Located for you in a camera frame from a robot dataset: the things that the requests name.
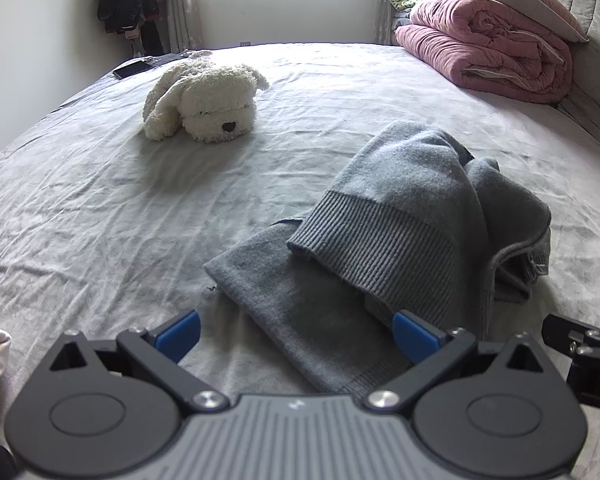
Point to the black smartphone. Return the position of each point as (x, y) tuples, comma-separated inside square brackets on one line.
[(132, 69)]

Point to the pink folded quilt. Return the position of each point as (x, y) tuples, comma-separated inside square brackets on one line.
[(480, 45)]

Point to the grey padded headboard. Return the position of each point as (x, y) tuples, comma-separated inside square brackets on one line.
[(590, 60)]

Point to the grey knitted sweater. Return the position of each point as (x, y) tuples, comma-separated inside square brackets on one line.
[(405, 210)]

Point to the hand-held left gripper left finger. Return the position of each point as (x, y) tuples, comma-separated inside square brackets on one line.
[(180, 334)]

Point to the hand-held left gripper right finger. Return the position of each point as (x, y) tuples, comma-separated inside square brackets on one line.
[(414, 336)]

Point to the pink and grey pillow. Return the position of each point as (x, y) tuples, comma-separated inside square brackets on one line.
[(510, 0)]

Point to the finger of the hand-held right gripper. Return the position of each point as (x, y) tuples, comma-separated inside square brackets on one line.
[(562, 332)]

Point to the blue grey folded cloth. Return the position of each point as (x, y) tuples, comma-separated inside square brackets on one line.
[(401, 22)]

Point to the white plush dog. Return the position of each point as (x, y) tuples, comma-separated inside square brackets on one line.
[(205, 100)]

